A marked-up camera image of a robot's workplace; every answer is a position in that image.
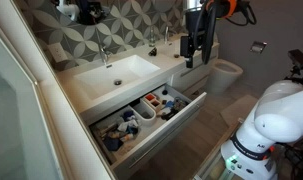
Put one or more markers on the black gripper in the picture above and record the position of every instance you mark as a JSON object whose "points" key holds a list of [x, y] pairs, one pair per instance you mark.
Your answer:
{"points": [[195, 45]]}

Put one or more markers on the clear glass soap bottle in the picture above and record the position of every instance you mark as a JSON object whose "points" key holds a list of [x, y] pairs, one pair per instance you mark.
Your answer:
{"points": [[152, 38]]}

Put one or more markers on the small black tangled object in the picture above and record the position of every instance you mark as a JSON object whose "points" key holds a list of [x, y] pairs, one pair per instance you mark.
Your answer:
{"points": [[153, 52]]}

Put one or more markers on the white framed window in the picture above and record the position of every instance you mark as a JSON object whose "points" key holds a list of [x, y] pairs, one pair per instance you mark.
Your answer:
{"points": [[11, 116]]}

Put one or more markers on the blue cloth item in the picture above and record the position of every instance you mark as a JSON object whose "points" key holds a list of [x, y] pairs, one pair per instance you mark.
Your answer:
{"points": [[128, 115]]}

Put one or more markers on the white curved organiser tray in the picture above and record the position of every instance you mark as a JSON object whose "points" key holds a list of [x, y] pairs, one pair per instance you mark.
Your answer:
{"points": [[145, 115]]}

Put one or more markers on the white wall outlet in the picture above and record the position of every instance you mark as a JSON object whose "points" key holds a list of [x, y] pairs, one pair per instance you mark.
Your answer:
{"points": [[57, 52]]}

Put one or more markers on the white closed vanity drawer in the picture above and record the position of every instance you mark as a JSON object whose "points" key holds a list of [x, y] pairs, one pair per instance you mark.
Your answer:
{"points": [[199, 88], [195, 79]]}

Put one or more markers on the chrome sink faucet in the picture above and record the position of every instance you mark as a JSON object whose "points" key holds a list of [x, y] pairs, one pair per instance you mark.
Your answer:
{"points": [[104, 53], [166, 35]]}

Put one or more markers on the beige bath mat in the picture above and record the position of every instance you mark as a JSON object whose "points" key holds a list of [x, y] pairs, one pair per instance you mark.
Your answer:
{"points": [[239, 110]]}

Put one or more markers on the chrome sink drain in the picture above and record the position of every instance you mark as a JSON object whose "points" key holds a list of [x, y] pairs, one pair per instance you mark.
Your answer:
{"points": [[118, 82]]}

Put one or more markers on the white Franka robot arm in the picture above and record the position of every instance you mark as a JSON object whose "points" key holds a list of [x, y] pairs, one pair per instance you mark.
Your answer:
{"points": [[281, 113]]}

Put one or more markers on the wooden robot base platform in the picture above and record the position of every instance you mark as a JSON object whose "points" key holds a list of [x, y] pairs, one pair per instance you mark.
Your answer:
{"points": [[211, 166]]}

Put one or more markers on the white toilet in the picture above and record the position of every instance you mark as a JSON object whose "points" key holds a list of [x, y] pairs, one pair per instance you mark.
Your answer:
{"points": [[224, 73]]}

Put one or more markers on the small black round jar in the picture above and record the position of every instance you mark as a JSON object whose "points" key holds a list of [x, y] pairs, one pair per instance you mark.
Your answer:
{"points": [[164, 92]]}

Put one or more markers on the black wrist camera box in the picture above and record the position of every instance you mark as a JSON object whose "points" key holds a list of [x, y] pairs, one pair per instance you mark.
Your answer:
{"points": [[184, 46]]}

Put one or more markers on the white crumpled cloth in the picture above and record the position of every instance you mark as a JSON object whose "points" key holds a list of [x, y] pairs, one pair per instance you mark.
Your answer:
{"points": [[128, 125]]}

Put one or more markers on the white box with red compartments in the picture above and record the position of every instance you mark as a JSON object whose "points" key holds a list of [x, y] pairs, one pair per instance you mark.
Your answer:
{"points": [[152, 99]]}

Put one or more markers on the dark blue pouch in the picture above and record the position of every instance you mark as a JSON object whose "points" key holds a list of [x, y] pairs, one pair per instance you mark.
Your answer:
{"points": [[112, 144]]}

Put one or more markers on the white vanity drawer with clutter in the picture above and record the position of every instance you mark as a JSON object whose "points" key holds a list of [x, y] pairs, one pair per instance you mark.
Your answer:
{"points": [[157, 136]]}

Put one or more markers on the white double sink countertop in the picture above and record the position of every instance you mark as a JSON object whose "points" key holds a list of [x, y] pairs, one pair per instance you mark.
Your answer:
{"points": [[147, 65]]}

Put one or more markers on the chrome toilet paper holder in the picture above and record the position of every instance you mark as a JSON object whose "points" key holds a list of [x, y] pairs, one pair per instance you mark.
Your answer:
{"points": [[258, 47]]}

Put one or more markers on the round wall mirror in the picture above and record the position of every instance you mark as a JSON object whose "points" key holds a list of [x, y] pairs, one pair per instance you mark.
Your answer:
{"points": [[87, 13]]}

